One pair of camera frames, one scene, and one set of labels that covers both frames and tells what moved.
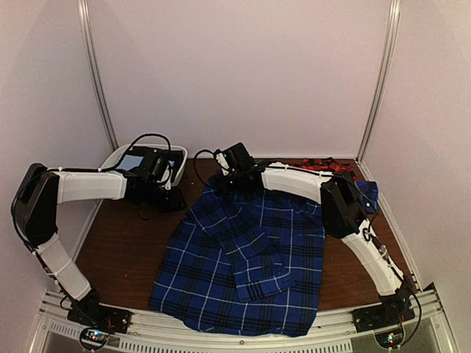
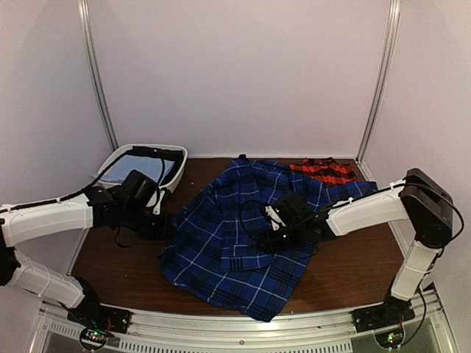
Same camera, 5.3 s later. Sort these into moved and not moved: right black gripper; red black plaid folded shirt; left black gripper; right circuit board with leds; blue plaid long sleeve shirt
Moved: left black gripper; right black gripper; blue plaid long sleeve shirt
Not moved: red black plaid folded shirt; right circuit board with leds
